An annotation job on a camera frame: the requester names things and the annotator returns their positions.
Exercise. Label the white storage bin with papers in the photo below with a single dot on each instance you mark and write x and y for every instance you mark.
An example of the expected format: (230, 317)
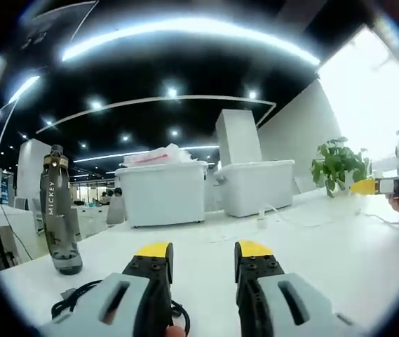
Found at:
(164, 194)

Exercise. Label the pile of plastic-wrapped papers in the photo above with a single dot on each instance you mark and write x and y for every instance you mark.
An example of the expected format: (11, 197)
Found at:
(160, 156)

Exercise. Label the long ceiling strip light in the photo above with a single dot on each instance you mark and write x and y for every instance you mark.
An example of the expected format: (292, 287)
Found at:
(185, 29)

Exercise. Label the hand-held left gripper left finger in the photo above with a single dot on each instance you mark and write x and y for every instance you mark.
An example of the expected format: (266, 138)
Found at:
(115, 305)

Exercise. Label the white desktop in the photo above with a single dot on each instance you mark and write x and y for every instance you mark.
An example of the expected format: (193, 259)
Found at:
(202, 259)

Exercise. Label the green potted plant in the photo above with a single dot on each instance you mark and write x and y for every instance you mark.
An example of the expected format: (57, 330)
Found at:
(339, 165)

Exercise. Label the person's left hand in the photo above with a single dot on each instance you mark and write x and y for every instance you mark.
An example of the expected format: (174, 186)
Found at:
(175, 331)

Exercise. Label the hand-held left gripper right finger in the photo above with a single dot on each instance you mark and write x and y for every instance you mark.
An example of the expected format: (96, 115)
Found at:
(276, 302)

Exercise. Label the white charger plug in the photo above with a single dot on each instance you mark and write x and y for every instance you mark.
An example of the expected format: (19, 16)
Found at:
(261, 221)

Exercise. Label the dark hanging ceiling panel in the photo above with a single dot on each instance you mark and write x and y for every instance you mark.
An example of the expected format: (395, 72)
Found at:
(53, 24)

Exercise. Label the empty white storage bin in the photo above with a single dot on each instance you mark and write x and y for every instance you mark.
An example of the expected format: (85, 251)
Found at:
(255, 187)

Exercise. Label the dark transparent water bottle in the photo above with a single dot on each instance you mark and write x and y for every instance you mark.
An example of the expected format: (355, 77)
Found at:
(59, 217)

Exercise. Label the white square pillar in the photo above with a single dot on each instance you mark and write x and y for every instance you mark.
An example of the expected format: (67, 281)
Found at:
(31, 168)
(237, 137)

